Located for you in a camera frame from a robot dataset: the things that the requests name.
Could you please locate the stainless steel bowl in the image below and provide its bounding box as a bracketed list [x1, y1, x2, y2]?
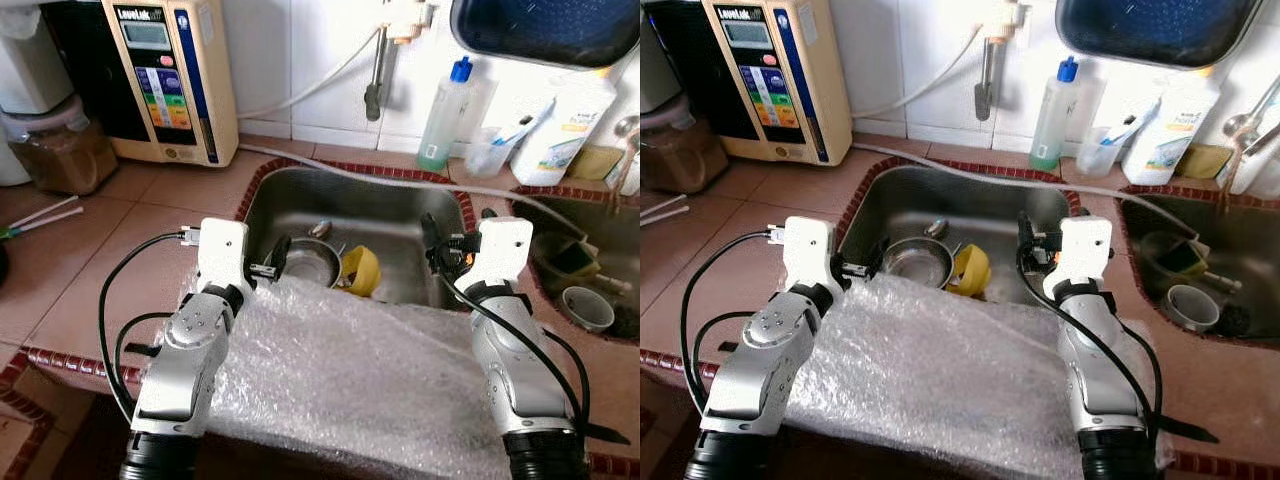
[880, 235, 953, 291]
[283, 237, 348, 291]

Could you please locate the yellow plastic bowl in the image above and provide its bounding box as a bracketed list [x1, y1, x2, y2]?
[945, 243, 993, 298]
[338, 244, 384, 299]

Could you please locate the steel sink basin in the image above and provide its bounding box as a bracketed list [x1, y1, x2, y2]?
[1115, 183, 1280, 349]
[510, 185, 641, 346]
[835, 158, 1086, 306]
[235, 158, 479, 311]

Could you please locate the clear plastic cup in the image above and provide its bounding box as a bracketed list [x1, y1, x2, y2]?
[1075, 123, 1136, 179]
[465, 125, 531, 181]

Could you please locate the clear bottle blue cap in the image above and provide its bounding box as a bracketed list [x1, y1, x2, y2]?
[415, 55, 479, 173]
[1028, 55, 1086, 171]

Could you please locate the white blue toothbrush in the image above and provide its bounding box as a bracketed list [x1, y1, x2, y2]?
[1100, 98, 1161, 149]
[490, 100, 551, 151]

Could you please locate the clear bubble wrap sheet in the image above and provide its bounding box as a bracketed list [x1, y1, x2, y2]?
[780, 272, 1171, 480]
[175, 272, 591, 480]

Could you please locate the white ceramic cup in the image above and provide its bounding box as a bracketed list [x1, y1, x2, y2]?
[1160, 283, 1223, 334]
[560, 285, 617, 334]

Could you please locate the yellow sponge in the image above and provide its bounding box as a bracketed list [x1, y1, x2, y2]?
[565, 143, 623, 183]
[1175, 142, 1236, 181]

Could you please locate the white detergent bottle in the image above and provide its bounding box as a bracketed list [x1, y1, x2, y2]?
[1120, 65, 1223, 187]
[510, 65, 619, 188]

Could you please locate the cream water ionizer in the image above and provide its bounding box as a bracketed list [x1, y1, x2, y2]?
[645, 0, 853, 166]
[40, 0, 241, 168]

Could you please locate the jar with brown contents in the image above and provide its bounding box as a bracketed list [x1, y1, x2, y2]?
[0, 95, 119, 196]
[640, 95, 731, 194]

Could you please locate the chrome faucet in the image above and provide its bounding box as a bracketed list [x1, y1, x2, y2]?
[1218, 72, 1280, 166]
[608, 112, 641, 201]

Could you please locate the dark blue tray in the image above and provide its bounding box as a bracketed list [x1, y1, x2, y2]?
[1055, 0, 1266, 71]
[448, 0, 641, 71]

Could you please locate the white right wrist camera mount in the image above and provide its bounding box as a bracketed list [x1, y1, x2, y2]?
[465, 217, 534, 296]
[1055, 215, 1114, 293]

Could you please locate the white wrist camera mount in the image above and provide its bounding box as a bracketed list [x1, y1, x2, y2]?
[193, 217, 253, 301]
[1055, 215, 1114, 293]
[780, 215, 846, 297]
[465, 217, 534, 296]

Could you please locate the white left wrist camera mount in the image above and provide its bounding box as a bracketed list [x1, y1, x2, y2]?
[193, 217, 253, 301]
[780, 215, 846, 297]

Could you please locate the grey wall tap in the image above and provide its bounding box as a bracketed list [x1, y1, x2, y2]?
[362, 0, 441, 123]
[972, 0, 1036, 123]

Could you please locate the thin white hose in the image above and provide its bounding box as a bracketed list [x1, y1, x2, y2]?
[238, 25, 386, 121]
[850, 25, 986, 121]

